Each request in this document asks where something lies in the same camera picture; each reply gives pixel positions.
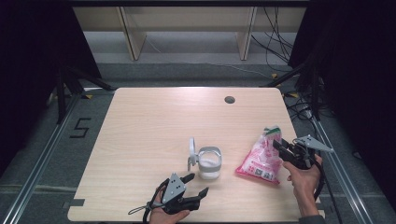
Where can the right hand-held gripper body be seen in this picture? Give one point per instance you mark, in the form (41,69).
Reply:
(303,154)

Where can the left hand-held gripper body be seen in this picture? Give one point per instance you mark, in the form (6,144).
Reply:
(174,188)

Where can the pink and white plastic bag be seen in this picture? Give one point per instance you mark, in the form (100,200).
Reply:
(260,158)

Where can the clear plastic cup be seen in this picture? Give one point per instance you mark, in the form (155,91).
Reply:
(208,163)

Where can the person's right hand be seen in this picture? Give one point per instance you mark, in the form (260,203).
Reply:
(305,180)

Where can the person's left hand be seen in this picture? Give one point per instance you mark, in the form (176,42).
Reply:
(165,217)

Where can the black metal stand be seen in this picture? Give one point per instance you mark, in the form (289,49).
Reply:
(311,84)
(62,90)

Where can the black curtain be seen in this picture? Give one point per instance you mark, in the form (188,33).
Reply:
(358,77)
(31,62)

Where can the light wooden furniture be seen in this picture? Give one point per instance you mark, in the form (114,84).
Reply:
(186,18)

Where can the aluminium floor rail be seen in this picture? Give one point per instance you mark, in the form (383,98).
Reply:
(40,161)
(342,180)

